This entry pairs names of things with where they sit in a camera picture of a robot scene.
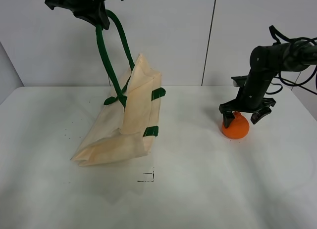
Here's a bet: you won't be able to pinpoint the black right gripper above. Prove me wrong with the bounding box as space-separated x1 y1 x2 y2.
219 76 276 129

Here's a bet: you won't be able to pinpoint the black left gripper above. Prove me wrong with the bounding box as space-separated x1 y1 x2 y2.
45 0 123 30

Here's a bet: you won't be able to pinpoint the orange with stem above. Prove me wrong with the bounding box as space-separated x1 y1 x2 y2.
221 112 250 139

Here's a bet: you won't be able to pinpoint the white linen bag green handles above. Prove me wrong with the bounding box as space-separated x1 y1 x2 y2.
71 10 166 166

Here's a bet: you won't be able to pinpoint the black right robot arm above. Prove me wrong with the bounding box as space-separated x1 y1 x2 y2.
219 40 317 128

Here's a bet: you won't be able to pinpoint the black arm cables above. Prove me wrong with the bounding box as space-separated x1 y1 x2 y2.
266 25 317 96

